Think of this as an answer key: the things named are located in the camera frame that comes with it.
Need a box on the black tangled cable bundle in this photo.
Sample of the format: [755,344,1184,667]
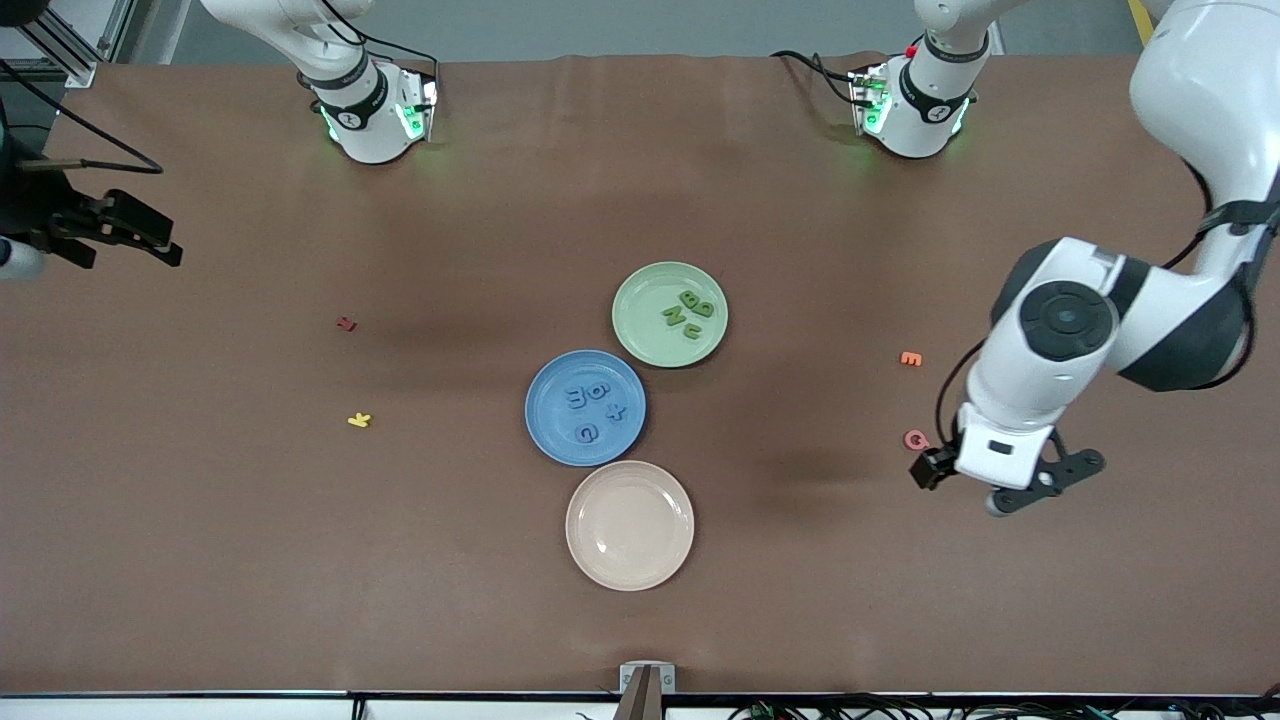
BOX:
[730,693,1280,720]

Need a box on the light green plate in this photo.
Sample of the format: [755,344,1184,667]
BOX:
[612,261,729,369]

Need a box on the brown table mat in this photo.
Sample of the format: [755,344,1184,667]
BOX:
[0,52,1280,696]

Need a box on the aluminium frame profile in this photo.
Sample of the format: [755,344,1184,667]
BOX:
[18,0,137,89]

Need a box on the black base cable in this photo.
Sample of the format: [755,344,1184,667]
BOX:
[300,0,441,81]
[772,48,863,106]

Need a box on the beige plate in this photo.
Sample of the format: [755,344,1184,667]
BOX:
[565,460,695,592]

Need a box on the brown tapered post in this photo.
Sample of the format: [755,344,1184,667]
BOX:
[613,666,663,720]

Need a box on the blue plate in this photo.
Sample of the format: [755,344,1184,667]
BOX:
[525,349,647,468]

